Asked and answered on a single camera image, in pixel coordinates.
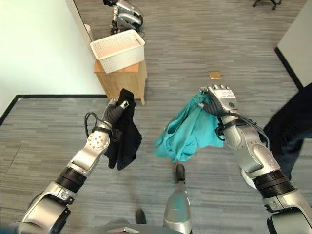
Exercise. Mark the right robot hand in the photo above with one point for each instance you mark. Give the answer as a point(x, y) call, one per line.
point(221, 100)

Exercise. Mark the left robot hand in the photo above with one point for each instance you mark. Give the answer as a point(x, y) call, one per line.
point(114, 112)

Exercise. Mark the black garment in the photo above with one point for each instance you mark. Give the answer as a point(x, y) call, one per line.
point(126, 136)

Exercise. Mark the teal garment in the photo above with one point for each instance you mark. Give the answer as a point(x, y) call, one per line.
point(189, 131)

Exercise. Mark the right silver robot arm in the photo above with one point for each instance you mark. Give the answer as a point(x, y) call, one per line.
point(263, 168)

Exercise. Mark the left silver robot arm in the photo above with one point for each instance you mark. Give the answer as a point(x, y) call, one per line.
point(73, 168)

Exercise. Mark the white plastic laundry basket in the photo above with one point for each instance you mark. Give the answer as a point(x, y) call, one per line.
point(118, 50)

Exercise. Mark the small yellow floor marker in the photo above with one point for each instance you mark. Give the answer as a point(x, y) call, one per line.
point(215, 75)

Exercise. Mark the wooden bedside cabinet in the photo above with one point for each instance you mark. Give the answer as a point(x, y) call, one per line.
point(122, 79)

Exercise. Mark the person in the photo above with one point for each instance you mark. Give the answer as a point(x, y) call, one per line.
point(291, 136)

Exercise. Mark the dark robot foot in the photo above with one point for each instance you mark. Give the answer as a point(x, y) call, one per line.
point(141, 217)
point(180, 172)

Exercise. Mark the black office chair base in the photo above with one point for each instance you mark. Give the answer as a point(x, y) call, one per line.
point(267, 3)

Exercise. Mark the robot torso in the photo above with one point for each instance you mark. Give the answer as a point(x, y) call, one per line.
point(129, 228)

